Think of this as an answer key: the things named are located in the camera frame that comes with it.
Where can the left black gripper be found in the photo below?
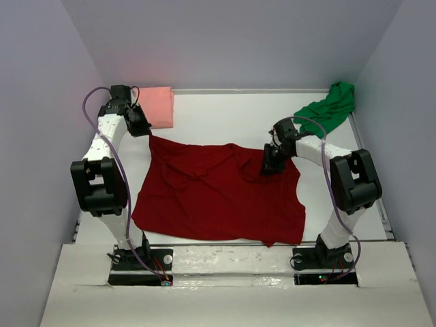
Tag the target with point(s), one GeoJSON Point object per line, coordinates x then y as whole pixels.
{"type": "Point", "coordinates": [144, 129]}

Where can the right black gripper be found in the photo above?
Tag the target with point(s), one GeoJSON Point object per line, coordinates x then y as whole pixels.
{"type": "Point", "coordinates": [270, 167]}

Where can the red t shirt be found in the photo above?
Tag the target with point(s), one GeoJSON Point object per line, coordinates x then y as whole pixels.
{"type": "Point", "coordinates": [216, 192]}

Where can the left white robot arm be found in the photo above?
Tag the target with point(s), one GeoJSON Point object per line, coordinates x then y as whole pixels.
{"type": "Point", "coordinates": [101, 185]}

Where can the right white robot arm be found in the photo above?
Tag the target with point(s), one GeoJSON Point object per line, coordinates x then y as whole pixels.
{"type": "Point", "coordinates": [353, 185]}

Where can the folded pink t shirt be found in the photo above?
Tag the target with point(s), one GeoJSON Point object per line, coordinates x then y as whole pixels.
{"type": "Point", "coordinates": [158, 106]}

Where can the green t shirt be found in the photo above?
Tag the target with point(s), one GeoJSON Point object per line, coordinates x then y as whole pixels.
{"type": "Point", "coordinates": [330, 112]}

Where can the white front cover board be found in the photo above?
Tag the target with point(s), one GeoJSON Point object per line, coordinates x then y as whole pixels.
{"type": "Point", "coordinates": [235, 286]}

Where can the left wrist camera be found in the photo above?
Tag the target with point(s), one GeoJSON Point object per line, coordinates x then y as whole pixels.
{"type": "Point", "coordinates": [121, 92]}

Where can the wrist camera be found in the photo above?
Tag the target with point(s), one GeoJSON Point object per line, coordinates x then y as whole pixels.
{"type": "Point", "coordinates": [285, 127]}
{"type": "Point", "coordinates": [121, 92]}

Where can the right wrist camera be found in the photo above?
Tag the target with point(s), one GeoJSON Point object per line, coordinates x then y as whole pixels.
{"type": "Point", "coordinates": [285, 127]}

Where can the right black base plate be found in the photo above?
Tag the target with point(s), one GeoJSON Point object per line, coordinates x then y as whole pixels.
{"type": "Point", "coordinates": [323, 269]}

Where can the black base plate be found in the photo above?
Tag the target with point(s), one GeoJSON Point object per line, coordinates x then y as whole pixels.
{"type": "Point", "coordinates": [323, 269]}
{"type": "Point", "coordinates": [155, 270]}

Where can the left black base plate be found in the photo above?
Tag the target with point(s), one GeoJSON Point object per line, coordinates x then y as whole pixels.
{"type": "Point", "coordinates": [155, 270]}

